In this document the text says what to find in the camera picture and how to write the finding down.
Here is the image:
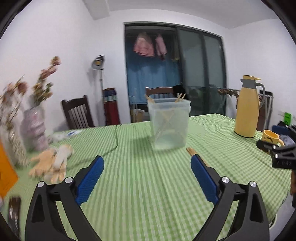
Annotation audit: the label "wooden chopstick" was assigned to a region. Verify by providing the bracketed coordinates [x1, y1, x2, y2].
[144, 94, 155, 103]
[175, 93, 186, 103]

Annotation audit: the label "person's right hand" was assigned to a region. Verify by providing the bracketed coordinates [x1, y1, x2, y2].
[290, 170, 296, 208]

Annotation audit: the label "yellow bear mug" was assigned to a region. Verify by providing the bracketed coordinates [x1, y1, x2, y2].
[261, 130, 285, 147]

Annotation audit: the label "yellow thermos jug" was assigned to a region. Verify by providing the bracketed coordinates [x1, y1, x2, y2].
[234, 75, 265, 138]

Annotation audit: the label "orange object at edge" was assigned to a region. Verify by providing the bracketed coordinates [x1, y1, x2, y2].
[0, 143, 18, 198]

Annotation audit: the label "beige work gloves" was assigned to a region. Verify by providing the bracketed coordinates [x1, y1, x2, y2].
[29, 145, 74, 184]

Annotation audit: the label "drying rack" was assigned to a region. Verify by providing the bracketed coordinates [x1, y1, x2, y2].
[217, 88, 273, 131]

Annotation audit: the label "wooden chopstick six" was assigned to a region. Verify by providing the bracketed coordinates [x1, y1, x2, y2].
[200, 157, 209, 167]

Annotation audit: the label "wooden chopstick five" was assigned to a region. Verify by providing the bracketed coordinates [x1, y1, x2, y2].
[186, 147, 198, 157]

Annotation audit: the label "pink textured vase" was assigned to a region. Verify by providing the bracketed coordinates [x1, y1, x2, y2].
[21, 106, 49, 151]

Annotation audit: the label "white wipes packet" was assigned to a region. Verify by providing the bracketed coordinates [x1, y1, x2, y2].
[66, 130, 82, 137]

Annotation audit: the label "clear plastic container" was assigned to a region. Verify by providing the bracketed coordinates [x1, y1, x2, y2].
[147, 97, 191, 150]

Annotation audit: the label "green checkered tablecloth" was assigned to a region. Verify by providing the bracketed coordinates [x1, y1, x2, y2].
[0, 113, 293, 241]

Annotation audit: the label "black bag on chair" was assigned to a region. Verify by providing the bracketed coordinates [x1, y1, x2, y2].
[173, 85, 189, 100]

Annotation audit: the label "glass sliding door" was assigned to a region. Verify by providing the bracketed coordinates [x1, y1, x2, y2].
[177, 27, 227, 115]

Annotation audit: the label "dark wooden chair left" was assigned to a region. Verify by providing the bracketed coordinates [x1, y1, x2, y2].
[61, 95, 95, 130]

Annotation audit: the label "dark wooden chair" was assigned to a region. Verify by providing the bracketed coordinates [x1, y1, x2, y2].
[145, 86, 174, 98]
[61, 95, 95, 130]

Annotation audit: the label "dark wooden chair far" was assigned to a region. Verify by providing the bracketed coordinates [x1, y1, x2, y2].
[145, 86, 174, 98]

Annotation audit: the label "dried flowers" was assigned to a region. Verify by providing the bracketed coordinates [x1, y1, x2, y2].
[0, 56, 62, 130]

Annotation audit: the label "blue curtain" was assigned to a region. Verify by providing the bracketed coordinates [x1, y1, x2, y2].
[125, 44, 181, 104]

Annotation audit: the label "pink jacket hanging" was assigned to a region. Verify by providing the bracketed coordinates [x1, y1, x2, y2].
[133, 32, 154, 57]

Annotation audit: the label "studio lamp on stand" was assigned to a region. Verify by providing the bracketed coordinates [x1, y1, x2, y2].
[91, 55, 105, 126]

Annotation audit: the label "red folded item by wall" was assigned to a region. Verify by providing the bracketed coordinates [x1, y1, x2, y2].
[102, 87, 120, 126]

